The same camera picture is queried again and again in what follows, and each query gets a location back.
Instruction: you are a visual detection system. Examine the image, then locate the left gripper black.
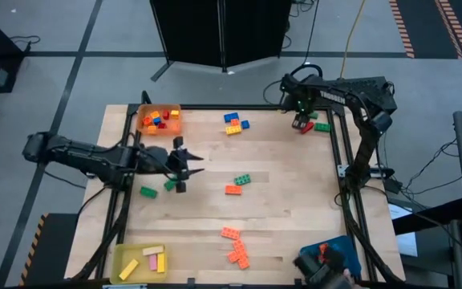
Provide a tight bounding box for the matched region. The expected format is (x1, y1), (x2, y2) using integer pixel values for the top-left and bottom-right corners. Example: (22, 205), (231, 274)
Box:
(150, 146), (206, 194)

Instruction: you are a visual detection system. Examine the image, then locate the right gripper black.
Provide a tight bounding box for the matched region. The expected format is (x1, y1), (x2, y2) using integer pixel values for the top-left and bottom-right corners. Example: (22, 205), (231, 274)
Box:
(291, 95), (317, 131)

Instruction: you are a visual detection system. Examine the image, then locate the cream long block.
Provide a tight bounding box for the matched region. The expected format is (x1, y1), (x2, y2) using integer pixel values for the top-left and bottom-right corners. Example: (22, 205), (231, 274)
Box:
(142, 245), (165, 257)

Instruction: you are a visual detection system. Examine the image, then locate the orange translucent plastic bin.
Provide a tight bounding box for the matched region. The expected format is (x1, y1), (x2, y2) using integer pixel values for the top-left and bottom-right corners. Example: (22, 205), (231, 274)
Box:
(136, 104), (184, 137)

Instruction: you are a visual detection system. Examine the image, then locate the black computer case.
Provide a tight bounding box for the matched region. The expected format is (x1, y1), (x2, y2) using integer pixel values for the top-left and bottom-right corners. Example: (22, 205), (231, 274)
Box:
(286, 75), (399, 132)

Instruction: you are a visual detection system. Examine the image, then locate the yellow translucent plastic bin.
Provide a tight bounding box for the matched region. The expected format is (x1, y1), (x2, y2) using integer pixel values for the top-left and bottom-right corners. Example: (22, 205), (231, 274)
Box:
(109, 242), (170, 286)

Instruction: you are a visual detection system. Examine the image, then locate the black folding partition screen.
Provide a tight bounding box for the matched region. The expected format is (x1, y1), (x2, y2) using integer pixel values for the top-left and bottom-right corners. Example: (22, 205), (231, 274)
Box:
(148, 0), (293, 83)

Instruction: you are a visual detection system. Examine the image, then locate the blue plastic bin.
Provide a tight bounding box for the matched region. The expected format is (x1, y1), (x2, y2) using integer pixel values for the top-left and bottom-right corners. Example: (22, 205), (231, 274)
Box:
(298, 234), (363, 280)

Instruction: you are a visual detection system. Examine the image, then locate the black mat with hazard stripes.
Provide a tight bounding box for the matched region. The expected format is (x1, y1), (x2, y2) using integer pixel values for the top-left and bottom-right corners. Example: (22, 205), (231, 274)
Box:
(18, 212), (80, 287)

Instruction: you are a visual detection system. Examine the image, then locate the white paper sheet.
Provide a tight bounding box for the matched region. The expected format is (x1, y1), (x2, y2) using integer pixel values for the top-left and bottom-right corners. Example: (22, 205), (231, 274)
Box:
(387, 202), (419, 258)

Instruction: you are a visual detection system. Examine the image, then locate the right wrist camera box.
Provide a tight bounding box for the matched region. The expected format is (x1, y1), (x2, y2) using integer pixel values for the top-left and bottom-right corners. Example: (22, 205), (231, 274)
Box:
(280, 74), (296, 97)

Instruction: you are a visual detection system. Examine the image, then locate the black aluminium table frame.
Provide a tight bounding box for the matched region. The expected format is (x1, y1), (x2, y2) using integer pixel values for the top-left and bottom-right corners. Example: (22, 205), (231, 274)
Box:
(64, 90), (407, 289)

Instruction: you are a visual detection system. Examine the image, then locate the black cable loop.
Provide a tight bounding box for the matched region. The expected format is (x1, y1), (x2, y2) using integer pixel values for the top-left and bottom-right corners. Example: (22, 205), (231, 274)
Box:
(286, 63), (324, 88)

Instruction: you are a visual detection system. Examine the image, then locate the yellow cable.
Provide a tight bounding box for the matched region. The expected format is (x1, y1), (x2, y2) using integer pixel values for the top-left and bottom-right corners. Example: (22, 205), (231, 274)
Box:
(338, 0), (367, 80)

